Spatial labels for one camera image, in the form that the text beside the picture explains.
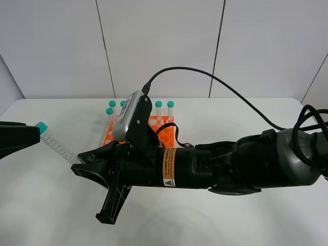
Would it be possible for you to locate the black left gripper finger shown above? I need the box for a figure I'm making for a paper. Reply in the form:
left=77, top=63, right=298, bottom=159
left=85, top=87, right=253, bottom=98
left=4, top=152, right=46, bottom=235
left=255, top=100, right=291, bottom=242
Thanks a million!
left=0, top=121, right=40, bottom=159

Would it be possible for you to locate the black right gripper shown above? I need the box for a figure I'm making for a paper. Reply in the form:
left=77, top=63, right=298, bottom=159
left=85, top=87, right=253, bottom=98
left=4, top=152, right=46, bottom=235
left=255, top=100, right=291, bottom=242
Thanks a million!
left=71, top=141, right=163, bottom=224

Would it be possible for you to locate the green capped test tube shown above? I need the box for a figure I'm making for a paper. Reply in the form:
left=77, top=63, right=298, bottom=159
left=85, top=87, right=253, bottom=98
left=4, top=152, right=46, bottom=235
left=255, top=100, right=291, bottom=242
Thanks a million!
left=34, top=121, right=80, bottom=165

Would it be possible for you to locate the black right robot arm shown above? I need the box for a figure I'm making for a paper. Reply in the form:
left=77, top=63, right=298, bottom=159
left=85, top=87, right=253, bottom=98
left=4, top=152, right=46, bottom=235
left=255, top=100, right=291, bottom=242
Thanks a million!
left=71, top=129, right=327, bottom=224

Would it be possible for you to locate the front left racked test tube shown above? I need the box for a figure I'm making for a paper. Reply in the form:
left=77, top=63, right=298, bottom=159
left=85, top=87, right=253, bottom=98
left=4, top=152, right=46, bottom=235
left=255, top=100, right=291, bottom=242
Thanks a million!
left=106, top=107, right=118, bottom=127

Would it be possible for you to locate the row test tube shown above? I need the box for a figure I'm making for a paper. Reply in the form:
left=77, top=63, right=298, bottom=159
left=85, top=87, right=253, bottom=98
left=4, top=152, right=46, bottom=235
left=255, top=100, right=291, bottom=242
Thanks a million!
left=120, top=100, right=126, bottom=109
left=155, top=100, right=163, bottom=125
left=167, top=101, right=174, bottom=122
left=109, top=100, right=118, bottom=117

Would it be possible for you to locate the orange test tube rack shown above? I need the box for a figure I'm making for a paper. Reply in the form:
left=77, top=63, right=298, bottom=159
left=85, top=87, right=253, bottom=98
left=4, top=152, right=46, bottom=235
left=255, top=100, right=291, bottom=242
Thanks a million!
left=103, top=115, right=175, bottom=148

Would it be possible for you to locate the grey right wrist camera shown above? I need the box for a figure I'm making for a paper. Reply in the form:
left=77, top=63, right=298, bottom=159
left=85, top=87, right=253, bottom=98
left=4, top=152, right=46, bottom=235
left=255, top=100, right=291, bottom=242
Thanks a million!
left=112, top=90, right=152, bottom=142

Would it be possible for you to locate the black camera cable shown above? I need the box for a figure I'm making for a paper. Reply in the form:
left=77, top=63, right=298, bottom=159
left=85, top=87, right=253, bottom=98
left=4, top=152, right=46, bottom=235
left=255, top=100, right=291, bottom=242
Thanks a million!
left=142, top=67, right=328, bottom=170

